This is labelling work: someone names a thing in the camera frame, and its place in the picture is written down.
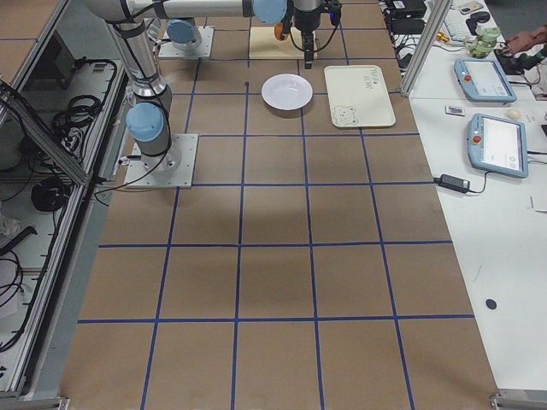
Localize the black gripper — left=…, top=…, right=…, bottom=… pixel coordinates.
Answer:
left=280, top=16, right=313, bottom=69
left=286, top=0, right=342, bottom=54

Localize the orange fruit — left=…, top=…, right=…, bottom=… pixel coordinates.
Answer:
left=273, top=22, right=287, bottom=41

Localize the white round plate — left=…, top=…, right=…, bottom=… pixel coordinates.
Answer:
left=261, top=73, right=313, bottom=111

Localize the cream bear tray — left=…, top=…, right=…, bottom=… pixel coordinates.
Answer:
left=324, top=65, right=396, bottom=128

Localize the bamboo cutting board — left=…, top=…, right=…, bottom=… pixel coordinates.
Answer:
left=249, top=26, right=304, bottom=60

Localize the black power brick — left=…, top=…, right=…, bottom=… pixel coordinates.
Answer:
left=390, top=18, right=425, bottom=34

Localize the brass cylinder tool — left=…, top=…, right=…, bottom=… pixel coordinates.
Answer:
left=436, top=32, right=450, bottom=44

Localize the white keyboard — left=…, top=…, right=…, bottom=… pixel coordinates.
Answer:
left=444, top=9, right=470, bottom=43

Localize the small white card box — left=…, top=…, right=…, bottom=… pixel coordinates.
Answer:
left=444, top=105, right=466, bottom=117

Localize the green plush toy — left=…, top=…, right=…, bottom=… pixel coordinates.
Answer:
left=464, top=26, right=501, bottom=59

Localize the blue teach pendant far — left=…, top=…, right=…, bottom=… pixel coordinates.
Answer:
left=454, top=59, right=517, bottom=103

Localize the blue teach pendant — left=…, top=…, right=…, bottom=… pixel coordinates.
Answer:
left=454, top=59, right=517, bottom=103
left=467, top=114, right=529, bottom=179

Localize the black power adapter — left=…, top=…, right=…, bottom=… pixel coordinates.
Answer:
left=433, top=174, right=470, bottom=194

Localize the blue teach pendant near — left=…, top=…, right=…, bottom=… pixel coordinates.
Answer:
left=467, top=114, right=529, bottom=179

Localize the beige egg ball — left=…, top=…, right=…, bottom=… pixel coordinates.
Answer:
left=505, top=108, right=521, bottom=120

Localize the black round cap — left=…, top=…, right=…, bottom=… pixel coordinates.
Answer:
left=485, top=299, right=497, bottom=310

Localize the aluminium frame post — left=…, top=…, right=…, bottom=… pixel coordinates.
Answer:
left=400, top=0, right=453, bottom=97

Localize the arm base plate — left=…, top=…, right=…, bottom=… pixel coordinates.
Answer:
left=158, top=26, right=215, bottom=60
left=124, top=133, right=198, bottom=190

